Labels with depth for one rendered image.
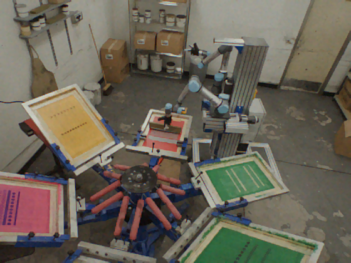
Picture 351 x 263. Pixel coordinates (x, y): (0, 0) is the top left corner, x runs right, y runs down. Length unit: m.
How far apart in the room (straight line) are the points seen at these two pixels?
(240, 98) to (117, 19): 4.14
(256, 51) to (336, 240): 2.57
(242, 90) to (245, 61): 0.36
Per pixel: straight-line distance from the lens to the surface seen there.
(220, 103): 2.83
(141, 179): 2.15
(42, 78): 4.22
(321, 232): 4.04
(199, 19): 6.08
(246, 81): 3.09
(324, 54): 6.66
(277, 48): 6.33
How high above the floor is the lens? 2.98
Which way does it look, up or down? 40 degrees down
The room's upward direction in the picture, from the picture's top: 5 degrees clockwise
